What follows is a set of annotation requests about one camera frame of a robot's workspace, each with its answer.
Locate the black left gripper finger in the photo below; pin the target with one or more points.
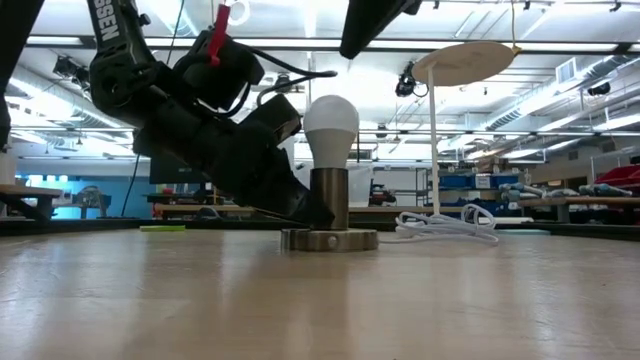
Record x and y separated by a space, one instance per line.
290 200

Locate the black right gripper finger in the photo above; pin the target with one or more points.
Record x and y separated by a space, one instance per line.
370 20

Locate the brass lamp socket base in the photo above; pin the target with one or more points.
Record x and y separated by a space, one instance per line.
332 195

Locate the white lightbulb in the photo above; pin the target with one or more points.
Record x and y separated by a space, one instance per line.
331 130

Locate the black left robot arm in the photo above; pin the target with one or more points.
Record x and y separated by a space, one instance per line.
120 80

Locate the black computer monitor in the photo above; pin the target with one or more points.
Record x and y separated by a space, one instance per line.
170 172

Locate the black table clamp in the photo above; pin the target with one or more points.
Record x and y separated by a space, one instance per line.
472 216
207 214

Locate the black red benchtop device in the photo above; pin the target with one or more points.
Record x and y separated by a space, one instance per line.
382 195

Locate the green sticky note pad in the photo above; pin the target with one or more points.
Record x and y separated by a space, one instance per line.
162 228

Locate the white round-top stand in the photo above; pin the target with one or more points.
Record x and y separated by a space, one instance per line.
465 62

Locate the grey machine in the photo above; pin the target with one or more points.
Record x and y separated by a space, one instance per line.
92 197

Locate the blue storage bin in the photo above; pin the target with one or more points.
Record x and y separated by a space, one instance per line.
455 181
505 180

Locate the black ceiling device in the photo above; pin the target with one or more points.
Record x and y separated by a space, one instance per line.
70 70
599 89

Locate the wooden workbench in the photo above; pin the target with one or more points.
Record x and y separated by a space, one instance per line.
580 201
30 192

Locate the white ceiling air vent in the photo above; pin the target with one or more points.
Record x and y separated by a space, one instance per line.
566 71

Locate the white container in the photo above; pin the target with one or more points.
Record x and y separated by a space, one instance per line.
7 170

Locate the grey blue cylindrical part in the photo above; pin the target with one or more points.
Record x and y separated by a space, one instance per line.
605 190
520 190

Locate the blue sticky note pad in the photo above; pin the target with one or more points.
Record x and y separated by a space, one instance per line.
525 231

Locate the red storage bin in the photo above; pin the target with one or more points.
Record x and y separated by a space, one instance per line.
620 176

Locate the black ceiling camera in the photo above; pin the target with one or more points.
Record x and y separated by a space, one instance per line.
405 85
283 86

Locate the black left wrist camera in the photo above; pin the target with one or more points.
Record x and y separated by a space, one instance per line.
225 75

